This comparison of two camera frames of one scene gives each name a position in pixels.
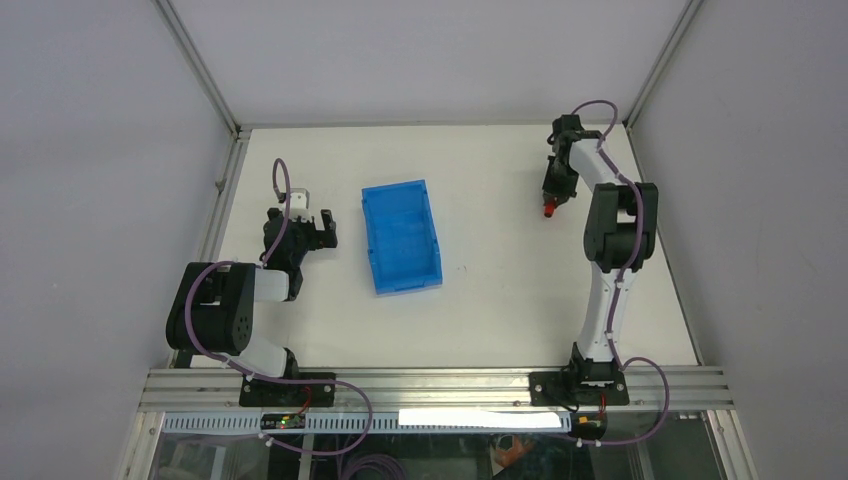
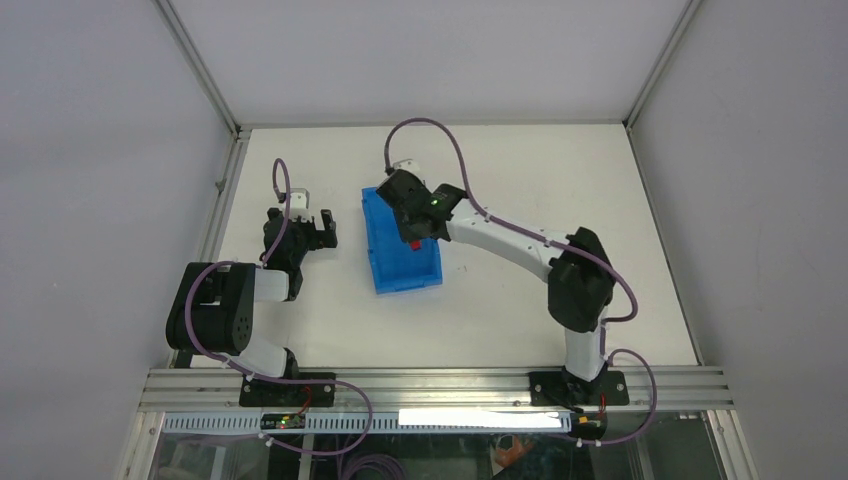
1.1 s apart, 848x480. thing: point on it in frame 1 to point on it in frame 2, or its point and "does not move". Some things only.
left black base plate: x=270 y=393 does not move
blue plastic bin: x=402 y=237 does not move
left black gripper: x=319 y=238 does not move
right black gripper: x=561 y=193 to x=408 y=234
